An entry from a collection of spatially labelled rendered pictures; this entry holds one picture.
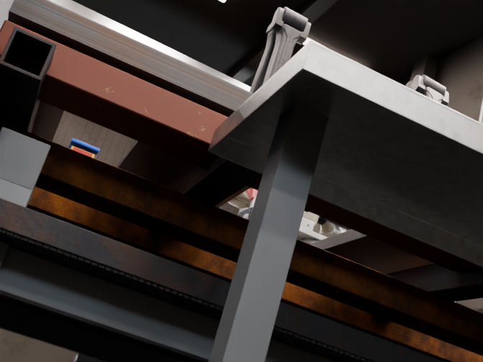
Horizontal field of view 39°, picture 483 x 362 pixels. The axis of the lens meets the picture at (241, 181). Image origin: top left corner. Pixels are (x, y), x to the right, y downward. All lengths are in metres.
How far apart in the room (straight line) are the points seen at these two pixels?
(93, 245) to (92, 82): 0.22
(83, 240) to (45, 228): 0.04
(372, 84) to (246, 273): 0.21
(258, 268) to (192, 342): 0.24
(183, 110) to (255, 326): 0.36
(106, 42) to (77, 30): 0.04
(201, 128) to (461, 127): 0.37
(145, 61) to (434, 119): 0.41
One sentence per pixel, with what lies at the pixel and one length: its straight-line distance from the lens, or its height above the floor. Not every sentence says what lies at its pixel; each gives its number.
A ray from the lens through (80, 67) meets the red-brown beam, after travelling 0.90.
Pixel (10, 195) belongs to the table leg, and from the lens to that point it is 0.84.
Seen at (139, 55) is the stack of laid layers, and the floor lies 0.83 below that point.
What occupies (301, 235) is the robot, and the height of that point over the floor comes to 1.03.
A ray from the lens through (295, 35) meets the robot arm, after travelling 2.07.
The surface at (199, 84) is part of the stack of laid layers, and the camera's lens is 0.93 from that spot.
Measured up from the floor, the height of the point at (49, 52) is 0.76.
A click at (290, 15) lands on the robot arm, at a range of 2.09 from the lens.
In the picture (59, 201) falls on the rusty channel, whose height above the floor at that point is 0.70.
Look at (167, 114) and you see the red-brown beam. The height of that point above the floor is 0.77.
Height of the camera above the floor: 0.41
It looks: 20 degrees up
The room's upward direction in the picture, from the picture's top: 17 degrees clockwise
